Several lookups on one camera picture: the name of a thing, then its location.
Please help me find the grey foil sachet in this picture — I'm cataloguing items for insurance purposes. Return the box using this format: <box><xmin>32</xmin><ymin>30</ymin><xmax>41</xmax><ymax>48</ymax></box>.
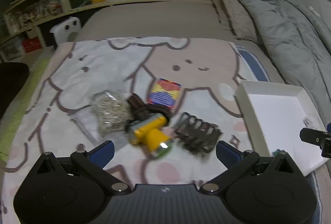
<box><xmin>70</xmin><ymin>110</ymin><xmax>130</xmax><ymax>152</ymax></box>

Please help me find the dark brown hair claw clip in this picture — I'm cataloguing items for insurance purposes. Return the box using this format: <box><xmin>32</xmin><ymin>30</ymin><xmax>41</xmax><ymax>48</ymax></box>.
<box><xmin>173</xmin><ymin>112</ymin><xmax>223</xmax><ymax>153</ymax></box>

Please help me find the bag of rubber bands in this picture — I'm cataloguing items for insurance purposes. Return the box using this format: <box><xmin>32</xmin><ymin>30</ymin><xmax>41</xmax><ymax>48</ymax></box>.
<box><xmin>91</xmin><ymin>90</ymin><xmax>132</xmax><ymax>134</ymax></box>

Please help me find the yellow headlamp with brown strap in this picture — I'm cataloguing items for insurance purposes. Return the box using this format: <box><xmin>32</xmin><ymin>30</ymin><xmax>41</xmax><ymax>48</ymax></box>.
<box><xmin>125</xmin><ymin>93</ymin><xmax>172</xmax><ymax>158</ymax></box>

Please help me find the colourful playing card box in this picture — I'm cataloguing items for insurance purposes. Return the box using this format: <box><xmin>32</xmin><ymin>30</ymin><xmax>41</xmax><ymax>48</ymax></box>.
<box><xmin>147</xmin><ymin>78</ymin><xmax>182</xmax><ymax>110</ymax></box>

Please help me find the white shallow cardboard box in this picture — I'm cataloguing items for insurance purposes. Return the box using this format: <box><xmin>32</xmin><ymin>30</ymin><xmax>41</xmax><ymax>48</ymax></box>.
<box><xmin>235</xmin><ymin>81</ymin><xmax>328</xmax><ymax>175</ymax></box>

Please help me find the cartoon bear printed blanket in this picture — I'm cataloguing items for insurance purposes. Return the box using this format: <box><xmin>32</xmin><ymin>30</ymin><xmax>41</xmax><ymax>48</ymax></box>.
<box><xmin>0</xmin><ymin>36</ymin><xmax>331</xmax><ymax>224</ymax></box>

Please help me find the blue striped sheet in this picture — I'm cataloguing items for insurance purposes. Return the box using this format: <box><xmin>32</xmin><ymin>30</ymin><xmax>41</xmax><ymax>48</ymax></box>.
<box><xmin>236</xmin><ymin>45</ymin><xmax>270</xmax><ymax>82</ymax></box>

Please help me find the grey quilted duvet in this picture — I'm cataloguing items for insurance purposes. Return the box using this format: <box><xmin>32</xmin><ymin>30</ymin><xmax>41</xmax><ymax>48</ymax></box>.
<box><xmin>238</xmin><ymin>0</ymin><xmax>330</xmax><ymax>124</ymax></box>

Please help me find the red box on shelf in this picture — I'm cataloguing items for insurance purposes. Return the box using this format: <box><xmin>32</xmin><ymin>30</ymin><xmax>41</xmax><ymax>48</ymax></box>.
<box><xmin>22</xmin><ymin>37</ymin><xmax>42</xmax><ymax>53</ymax></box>

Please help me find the beige fluffy pillow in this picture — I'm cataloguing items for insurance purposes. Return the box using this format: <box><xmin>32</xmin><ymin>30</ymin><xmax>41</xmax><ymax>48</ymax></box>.
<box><xmin>211</xmin><ymin>0</ymin><xmax>261</xmax><ymax>45</ymax></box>

